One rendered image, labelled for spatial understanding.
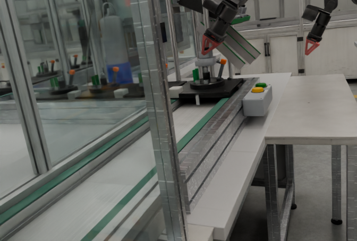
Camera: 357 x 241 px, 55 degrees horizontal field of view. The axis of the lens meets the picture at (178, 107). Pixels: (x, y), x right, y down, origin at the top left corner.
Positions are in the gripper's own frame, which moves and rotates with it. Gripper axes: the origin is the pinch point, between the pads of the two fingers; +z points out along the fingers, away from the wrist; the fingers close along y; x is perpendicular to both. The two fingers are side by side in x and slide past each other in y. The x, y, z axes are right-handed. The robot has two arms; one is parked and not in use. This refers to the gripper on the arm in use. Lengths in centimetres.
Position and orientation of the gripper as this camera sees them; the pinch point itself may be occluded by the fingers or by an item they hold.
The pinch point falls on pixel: (205, 51)
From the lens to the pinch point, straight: 138.7
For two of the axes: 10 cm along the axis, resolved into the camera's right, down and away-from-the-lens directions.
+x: 8.1, 5.7, -1.5
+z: -4.5, 7.7, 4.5
